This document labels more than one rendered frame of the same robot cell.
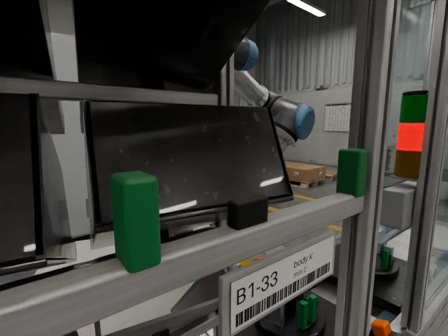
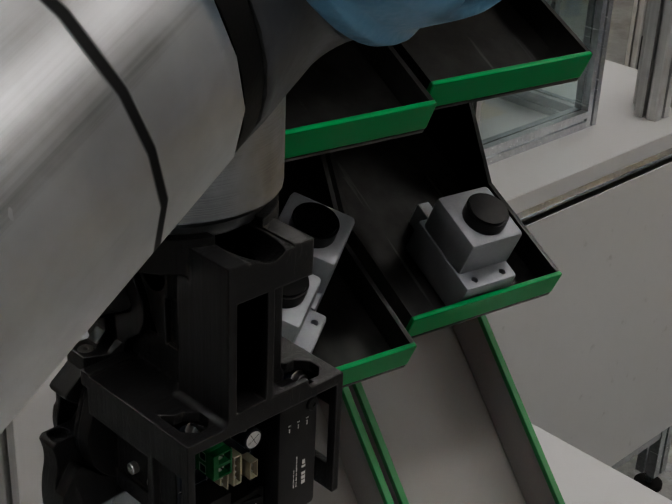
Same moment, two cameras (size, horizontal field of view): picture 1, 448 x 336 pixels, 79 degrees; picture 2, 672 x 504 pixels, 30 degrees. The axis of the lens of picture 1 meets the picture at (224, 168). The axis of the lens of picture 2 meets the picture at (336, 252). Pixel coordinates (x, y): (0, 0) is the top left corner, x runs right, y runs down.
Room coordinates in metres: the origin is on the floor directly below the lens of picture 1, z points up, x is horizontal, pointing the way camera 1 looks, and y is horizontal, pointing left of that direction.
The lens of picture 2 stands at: (1.02, 0.05, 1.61)
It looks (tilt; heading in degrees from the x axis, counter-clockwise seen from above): 27 degrees down; 173
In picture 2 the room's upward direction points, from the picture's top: 3 degrees clockwise
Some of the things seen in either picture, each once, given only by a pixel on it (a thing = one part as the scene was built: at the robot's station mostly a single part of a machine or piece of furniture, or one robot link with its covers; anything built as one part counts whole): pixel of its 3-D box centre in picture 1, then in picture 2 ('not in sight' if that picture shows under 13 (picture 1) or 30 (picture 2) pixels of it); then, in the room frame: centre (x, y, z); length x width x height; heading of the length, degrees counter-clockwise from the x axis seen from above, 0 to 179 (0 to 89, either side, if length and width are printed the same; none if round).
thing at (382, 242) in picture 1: (375, 237); not in sight; (0.68, -0.41, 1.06); 0.08 x 0.04 x 0.07; 39
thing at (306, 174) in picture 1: (293, 173); not in sight; (6.29, -1.64, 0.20); 1.20 x 0.80 x 0.41; 41
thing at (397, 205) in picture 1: (411, 159); not in sight; (0.51, -0.35, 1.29); 0.12 x 0.05 x 0.25; 128
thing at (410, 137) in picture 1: (413, 136); not in sight; (0.51, -0.35, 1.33); 0.05 x 0.05 x 0.05
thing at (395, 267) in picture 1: (369, 263); not in sight; (0.69, -0.40, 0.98); 0.14 x 0.14 x 0.02
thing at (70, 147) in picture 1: (85, 143); not in sight; (3.19, 1.63, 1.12); 0.80 x 0.54 x 2.25; 131
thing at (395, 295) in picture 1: (368, 269); not in sight; (0.69, -0.40, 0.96); 0.24 x 0.24 x 0.02; 38
